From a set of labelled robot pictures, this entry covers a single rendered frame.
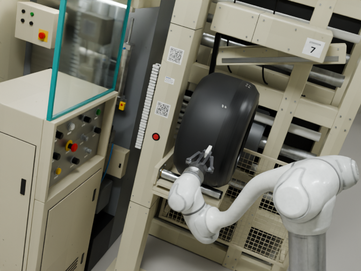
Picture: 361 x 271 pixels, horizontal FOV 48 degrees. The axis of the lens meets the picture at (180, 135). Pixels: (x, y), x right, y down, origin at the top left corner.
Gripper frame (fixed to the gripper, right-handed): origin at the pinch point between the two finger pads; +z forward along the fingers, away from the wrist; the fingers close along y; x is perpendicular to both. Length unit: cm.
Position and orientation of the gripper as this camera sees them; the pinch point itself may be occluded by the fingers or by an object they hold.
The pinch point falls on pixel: (208, 151)
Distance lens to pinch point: 186.3
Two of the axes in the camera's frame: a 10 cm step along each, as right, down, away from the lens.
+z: 3.4, -4.4, 8.3
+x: -1.9, 8.3, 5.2
